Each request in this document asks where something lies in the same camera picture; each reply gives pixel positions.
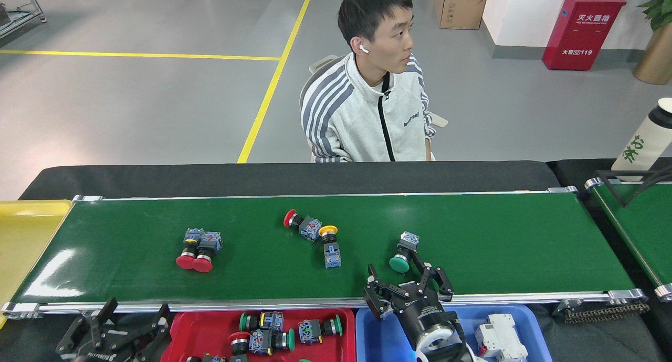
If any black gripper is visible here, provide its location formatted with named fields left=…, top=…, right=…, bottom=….
left=55, top=298, right=172, bottom=362
left=363, top=249, right=458, bottom=347

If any yellow mushroom push button switch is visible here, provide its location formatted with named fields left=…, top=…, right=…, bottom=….
left=318, top=225, right=342, bottom=269

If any white circuit breaker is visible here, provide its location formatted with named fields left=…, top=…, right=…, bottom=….
left=475, top=313, right=529, bottom=362

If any blue plastic tray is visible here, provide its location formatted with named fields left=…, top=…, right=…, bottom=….
left=355, top=304, right=553, bottom=362

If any red plastic tray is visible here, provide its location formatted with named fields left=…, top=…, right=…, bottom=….
left=161, top=308, right=356, bottom=362

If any long green conveyor belt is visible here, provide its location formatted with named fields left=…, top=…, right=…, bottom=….
left=0, top=186, right=649, bottom=321

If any yellow plastic tray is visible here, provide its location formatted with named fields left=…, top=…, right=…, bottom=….
left=0, top=199, right=73, bottom=328

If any green feeder conveyor belt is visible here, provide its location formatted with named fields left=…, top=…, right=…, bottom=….
left=584, top=177, right=672, bottom=303

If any grey office chair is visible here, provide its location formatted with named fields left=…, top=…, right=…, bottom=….
left=299, top=54, right=449, bottom=161

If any person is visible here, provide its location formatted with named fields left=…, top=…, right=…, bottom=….
left=299, top=0, right=436, bottom=163

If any white bottle with black lid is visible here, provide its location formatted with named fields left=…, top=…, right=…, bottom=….
left=611, top=98, right=672, bottom=182

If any cardboard box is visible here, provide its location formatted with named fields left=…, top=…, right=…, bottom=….
left=433, top=0, right=490, bottom=30

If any red fire extinguisher cabinet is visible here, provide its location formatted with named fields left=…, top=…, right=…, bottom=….
left=542, top=0, right=627, bottom=71

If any green plant in gold pot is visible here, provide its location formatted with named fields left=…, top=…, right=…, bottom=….
left=633, top=0, right=672, bottom=85

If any conveyor drive chain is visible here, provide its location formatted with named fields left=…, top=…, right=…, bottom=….
left=554, top=301, right=650, bottom=324

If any black guide frame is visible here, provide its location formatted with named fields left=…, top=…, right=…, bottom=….
left=596, top=165, right=672, bottom=209

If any silver metal cart frame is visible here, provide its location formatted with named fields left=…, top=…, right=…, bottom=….
left=0, top=0, right=47, bottom=39

